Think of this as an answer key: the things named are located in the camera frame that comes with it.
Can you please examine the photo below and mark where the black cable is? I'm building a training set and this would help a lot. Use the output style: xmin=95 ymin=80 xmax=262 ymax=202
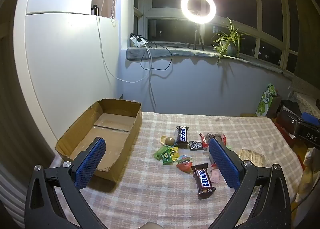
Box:
xmin=140 ymin=42 xmax=179 ymax=71

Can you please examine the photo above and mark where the lace cloth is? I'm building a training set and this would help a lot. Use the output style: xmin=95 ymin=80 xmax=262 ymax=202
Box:
xmin=291 ymin=77 xmax=320 ymax=117

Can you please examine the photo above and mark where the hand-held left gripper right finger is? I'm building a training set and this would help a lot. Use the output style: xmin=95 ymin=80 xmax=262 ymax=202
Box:
xmin=208 ymin=137 xmax=293 ymax=229

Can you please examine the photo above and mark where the grey windowsill mat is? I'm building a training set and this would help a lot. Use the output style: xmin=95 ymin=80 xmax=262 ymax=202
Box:
xmin=126 ymin=47 xmax=295 ymax=80

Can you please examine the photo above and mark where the white cabinet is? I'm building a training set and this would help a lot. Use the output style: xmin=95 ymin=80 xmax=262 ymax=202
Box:
xmin=14 ymin=0 xmax=123 ymax=147

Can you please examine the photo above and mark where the plaid cloth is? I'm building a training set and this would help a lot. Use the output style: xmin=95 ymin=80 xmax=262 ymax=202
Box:
xmin=50 ymin=112 xmax=304 ymax=229

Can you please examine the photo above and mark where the beige snack packet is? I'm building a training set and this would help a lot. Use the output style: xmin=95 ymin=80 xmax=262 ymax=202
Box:
xmin=239 ymin=149 xmax=265 ymax=167

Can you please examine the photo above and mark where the ring light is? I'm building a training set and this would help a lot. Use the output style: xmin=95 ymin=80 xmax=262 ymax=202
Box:
xmin=180 ymin=0 xmax=217 ymax=24

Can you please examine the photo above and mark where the thin black cord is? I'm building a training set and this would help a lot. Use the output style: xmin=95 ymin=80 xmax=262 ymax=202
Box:
xmin=291 ymin=189 xmax=310 ymax=213

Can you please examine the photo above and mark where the round brown wrapped candy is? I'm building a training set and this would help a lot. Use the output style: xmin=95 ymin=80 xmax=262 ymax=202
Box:
xmin=161 ymin=136 xmax=176 ymax=146

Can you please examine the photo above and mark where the cream cloth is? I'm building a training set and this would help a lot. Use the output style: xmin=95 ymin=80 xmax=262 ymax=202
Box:
xmin=299 ymin=149 xmax=320 ymax=202

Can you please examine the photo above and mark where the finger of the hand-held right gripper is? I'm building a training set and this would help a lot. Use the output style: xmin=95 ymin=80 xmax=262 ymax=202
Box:
xmin=301 ymin=112 xmax=320 ymax=126

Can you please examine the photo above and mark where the white power strip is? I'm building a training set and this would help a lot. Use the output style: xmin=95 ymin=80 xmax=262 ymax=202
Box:
xmin=130 ymin=35 xmax=148 ymax=48

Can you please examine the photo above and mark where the potted spider plant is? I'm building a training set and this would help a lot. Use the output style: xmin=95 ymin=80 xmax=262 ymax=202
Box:
xmin=212 ymin=17 xmax=250 ymax=65

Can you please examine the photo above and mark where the white cable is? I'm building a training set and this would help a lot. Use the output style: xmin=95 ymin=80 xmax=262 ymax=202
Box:
xmin=96 ymin=0 xmax=157 ymax=113

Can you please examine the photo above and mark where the small brown chocolate bar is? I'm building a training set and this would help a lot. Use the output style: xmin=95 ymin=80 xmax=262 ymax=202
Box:
xmin=176 ymin=126 xmax=189 ymax=144

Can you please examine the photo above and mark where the black tripod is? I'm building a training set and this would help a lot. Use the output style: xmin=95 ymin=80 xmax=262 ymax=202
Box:
xmin=186 ymin=23 xmax=205 ymax=51

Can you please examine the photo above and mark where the red and green candy packet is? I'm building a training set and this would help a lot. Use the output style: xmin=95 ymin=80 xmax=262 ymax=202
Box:
xmin=176 ymin=155 xmax=194 ymax=174

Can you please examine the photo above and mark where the silver foil candy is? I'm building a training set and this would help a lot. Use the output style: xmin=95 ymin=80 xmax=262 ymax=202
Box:
xmin=205 ymin=132 xmax=223 ymax=142

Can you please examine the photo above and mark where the green carton box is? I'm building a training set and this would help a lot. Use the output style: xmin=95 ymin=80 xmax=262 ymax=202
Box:
xmin=256 ymin=84 xmax=279 ymax=117

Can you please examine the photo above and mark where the cardboard box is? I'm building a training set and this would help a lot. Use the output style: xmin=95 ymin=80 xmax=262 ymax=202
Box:
xmin=55 ymin=98 xmax=143 ymax=183

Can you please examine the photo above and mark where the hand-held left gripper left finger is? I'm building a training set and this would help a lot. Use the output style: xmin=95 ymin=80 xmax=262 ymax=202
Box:
xmin=24 ymin=136 xmax=107 ymax=229

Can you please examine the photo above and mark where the dark storage box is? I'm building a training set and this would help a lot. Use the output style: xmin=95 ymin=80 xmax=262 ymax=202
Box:
xmin=275 ymin=99 xmax=300 ymax=148

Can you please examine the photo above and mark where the black patterned candy packet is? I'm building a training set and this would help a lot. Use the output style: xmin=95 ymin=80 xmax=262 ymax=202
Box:
xmin=189 ymin=141 xmax=204 ymax=151

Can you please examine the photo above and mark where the large brown chocolate bar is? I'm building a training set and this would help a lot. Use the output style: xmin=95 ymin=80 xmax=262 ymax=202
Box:
xmin=191 ymin=163 xmax=216 ymax=200

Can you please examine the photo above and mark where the pink candy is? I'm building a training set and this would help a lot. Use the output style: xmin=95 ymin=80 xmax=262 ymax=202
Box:
xmin=210 ymin=168 xmax=220 ymax=183

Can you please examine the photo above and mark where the light green candy packet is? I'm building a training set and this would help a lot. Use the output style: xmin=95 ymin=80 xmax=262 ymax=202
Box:
xmin=153 ymin=147 xmax=168 ymax=160

